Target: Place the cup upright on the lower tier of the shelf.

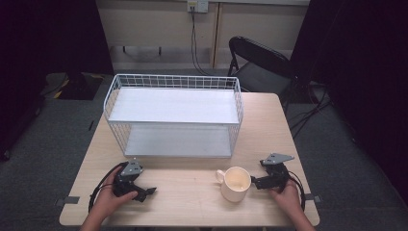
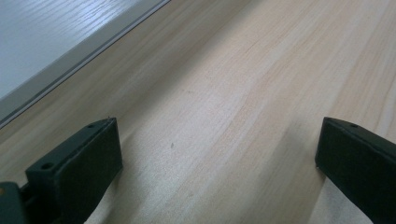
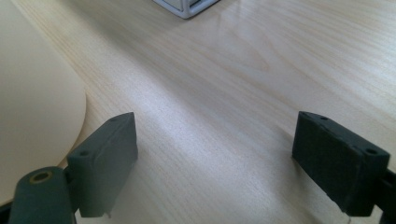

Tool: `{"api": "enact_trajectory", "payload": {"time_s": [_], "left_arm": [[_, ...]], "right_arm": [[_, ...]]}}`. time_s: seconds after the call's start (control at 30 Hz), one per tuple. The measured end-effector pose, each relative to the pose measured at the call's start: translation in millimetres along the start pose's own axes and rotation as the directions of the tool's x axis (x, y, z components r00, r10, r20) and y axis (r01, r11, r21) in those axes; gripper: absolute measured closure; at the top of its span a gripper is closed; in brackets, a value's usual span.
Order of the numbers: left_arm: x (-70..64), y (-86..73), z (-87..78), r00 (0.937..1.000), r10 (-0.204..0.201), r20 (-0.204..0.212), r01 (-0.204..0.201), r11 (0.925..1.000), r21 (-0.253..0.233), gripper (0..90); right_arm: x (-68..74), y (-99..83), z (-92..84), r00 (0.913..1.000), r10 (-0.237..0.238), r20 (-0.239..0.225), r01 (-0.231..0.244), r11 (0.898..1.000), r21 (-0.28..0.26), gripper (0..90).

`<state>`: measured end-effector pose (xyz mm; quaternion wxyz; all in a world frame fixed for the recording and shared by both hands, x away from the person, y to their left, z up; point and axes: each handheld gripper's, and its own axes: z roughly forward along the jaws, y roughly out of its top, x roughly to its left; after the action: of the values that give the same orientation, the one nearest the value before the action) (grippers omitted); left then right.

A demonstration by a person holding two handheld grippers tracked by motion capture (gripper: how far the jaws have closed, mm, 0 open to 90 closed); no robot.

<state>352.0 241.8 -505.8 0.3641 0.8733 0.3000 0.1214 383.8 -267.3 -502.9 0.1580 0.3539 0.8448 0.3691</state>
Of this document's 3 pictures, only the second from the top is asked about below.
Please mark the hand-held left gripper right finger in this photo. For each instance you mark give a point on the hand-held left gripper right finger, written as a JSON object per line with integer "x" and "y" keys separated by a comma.
{"x": 358, "y": 161}

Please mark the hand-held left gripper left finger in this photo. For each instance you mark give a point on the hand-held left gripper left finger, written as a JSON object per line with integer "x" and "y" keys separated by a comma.
{"x": 77, "y": 168}

